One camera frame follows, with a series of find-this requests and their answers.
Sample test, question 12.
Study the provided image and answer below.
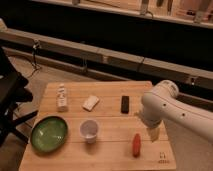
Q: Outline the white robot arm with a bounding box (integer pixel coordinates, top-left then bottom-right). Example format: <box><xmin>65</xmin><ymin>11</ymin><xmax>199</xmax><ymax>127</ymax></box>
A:
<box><xmin>139</xmin><ymin>80</ymin><xmax>213</xmax><ymax>143</ymax></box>

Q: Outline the white sponge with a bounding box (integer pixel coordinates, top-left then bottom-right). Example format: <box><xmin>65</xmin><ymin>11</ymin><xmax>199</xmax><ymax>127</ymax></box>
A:
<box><xmin>83</xmin><ymin>95</ymin><xmax>100</xmax><ymax>111</ymax></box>

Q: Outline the black rectangular block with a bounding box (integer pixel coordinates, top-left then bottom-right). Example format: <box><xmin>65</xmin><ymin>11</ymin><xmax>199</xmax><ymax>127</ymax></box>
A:
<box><xmin>121</xmin><ymin>96</ymin><xmax>129</xmax><ymax>114</ymax></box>

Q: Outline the white plastic cup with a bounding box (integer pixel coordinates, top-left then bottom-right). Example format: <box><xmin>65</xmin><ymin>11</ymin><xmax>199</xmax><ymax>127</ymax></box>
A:
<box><xmin>79</xmin><ymin>119</ymin><xmax>99</xmax><ymax>144</ymax></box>

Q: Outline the white plastic bottle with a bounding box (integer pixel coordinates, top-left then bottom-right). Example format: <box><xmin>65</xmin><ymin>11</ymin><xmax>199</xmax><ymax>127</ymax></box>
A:
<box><xmin>57</xmin><ymin>84</ymin><xmax>68</xmax><ymax>112</ymax></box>

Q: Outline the green plate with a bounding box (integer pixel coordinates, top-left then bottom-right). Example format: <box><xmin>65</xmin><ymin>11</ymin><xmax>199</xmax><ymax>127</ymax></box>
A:
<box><xmin>30</xmin><ymin>116</ymin><xmax>68</xmax><ymax>153</ymax></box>

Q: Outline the black tripod stand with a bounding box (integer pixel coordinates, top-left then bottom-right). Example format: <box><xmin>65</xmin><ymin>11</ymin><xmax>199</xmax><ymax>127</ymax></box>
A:
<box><xmin>27</xmin><ymin>40</ymin><xmax>42</xmax><ymax>78</ymax></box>

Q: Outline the black chair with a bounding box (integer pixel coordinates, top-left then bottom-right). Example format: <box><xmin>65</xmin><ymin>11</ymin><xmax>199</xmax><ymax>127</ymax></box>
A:
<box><xmin>0</xmin><ymin>46</ymin><xmax>38</xmax><ymax>147</ymax></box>

